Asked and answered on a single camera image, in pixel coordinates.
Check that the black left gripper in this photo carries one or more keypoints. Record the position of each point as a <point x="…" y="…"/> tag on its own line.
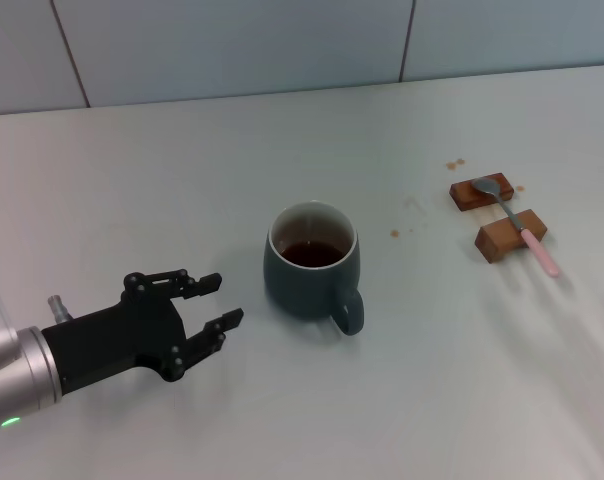
<point x="117" y="340"/>

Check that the dark grey ceramic cup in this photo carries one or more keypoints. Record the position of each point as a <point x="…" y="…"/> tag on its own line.
<point x="302" y="285"/>

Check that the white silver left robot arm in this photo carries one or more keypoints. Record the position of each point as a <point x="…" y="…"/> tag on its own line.
<point x="22" y="380"/>

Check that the dark coffee liquid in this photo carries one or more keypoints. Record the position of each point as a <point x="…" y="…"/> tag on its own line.
<point x="312" y="252"/>

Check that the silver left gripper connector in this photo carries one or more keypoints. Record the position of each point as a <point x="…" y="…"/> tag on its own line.
<point x="58" y="307"/>

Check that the flat reddish wooden block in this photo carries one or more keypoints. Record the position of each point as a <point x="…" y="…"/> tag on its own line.
<point x="469" y="195"/>

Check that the notched light wooden block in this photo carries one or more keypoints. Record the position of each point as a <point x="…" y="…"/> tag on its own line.
<point x="502" y="240"/>

